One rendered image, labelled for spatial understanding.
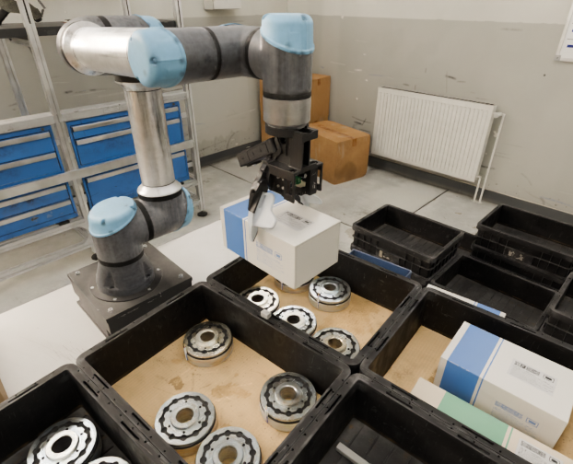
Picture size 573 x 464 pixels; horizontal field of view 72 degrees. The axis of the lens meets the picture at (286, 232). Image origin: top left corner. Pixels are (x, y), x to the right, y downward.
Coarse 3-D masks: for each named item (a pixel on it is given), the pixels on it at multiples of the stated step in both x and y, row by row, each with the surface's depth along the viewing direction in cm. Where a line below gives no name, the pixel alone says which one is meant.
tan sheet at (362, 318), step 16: (272, 288) 103; (288, 304) 97; (304, 304) 97; (352, 304) 97; (368, 304) 97; (320, 320) 92; (336, 320) 92; (352, 320) 92; (368, 320) 92; (384, 320) 92; (368, 336) 88
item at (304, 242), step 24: (240, 216) 73; (288, 216) 73; (312, 216) 73; (240, 240) 75; (264, 240) 69; (288, 240) 65; (312, 240) 67; (336, 240) 73; (264, 264) 72; (288, 264) 67; (312, 264) 70
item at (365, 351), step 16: (352, 256) 98; (224, 272) 93; (384, 272) 92; (224, 288) 87; (416, 288) 87; (256, 304) 83; (400, 304) 83; (304, 336) 75; (336, 352) 71; (368, 352) 72; (352, 368) 69
